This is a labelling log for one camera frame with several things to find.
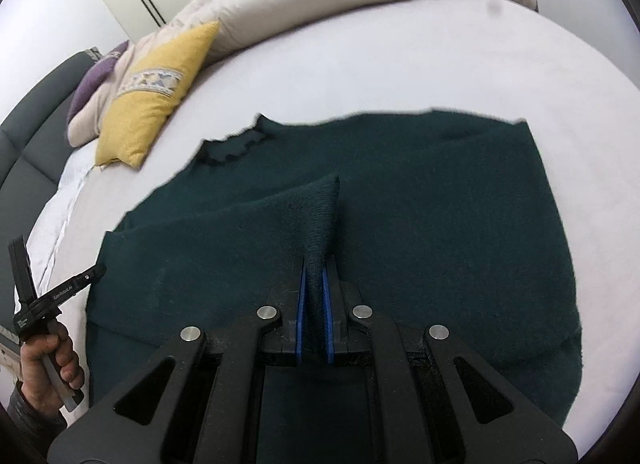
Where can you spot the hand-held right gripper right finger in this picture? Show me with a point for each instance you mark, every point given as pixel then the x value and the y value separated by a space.
pixel 328 314

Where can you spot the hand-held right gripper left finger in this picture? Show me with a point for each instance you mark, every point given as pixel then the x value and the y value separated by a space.
pixel 300 309

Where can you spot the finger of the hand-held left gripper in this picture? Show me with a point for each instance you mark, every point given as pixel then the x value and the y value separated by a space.
pixel 80 279
pixel 20 269

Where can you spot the dark green towel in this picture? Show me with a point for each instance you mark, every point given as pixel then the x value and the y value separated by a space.
pixel 425 204

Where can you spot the person's left forearm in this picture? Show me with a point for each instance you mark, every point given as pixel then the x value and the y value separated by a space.
pixel 35 416

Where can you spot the person's left hand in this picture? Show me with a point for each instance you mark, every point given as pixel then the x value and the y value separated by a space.
pixel 42 374

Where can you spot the white towel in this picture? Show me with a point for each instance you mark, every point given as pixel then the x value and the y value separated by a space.
pixel 55 214

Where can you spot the grey padded headboard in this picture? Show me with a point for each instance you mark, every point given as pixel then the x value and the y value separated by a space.
pixel 30 128

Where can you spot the yellow pillow with patterned band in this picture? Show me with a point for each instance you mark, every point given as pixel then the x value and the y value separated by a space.
pixel 150 93

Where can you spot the purple pillow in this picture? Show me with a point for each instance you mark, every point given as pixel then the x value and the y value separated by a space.
pixel 92 81

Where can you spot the bed with white sheet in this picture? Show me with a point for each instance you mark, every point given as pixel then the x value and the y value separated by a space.
pixel 350 73

